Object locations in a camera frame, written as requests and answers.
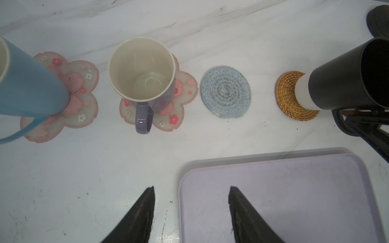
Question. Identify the grey mug cream interior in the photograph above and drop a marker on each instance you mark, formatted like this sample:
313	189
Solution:
142	71

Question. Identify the black microphone stand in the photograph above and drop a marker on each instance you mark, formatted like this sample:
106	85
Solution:
378	21

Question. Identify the light blue mug cream interior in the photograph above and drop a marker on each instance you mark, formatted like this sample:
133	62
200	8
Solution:
28	89

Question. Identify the grey round patterned coaster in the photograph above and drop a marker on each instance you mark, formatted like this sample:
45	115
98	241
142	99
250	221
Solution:
225	92

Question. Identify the lavender rectangular mat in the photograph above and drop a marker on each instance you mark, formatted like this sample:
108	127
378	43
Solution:
313	197

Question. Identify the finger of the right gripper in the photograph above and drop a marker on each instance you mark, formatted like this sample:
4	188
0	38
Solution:
366	125

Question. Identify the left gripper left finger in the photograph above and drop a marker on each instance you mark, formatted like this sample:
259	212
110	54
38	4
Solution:
136	225

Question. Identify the black mug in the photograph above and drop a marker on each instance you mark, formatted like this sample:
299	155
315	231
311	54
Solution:
357	79

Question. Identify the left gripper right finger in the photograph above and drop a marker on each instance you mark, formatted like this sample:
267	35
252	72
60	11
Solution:
248	225

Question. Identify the pink flower coaster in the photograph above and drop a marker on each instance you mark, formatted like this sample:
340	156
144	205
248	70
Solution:
81	78
169	110

